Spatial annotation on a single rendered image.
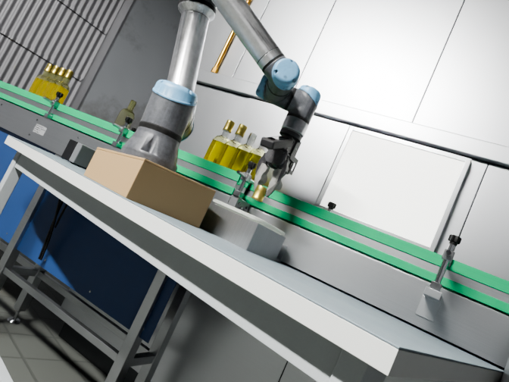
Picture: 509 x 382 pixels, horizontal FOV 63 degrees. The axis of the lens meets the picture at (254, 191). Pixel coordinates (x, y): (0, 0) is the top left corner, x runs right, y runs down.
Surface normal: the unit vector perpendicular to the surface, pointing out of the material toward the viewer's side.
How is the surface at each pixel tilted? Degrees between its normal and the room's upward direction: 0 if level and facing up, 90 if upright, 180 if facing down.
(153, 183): 90
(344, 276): 90
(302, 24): 90
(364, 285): 90
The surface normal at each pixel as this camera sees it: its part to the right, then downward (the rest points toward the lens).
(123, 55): 0.69, 0.24
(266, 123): -0.39, -0.28
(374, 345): -0.60, -0.36
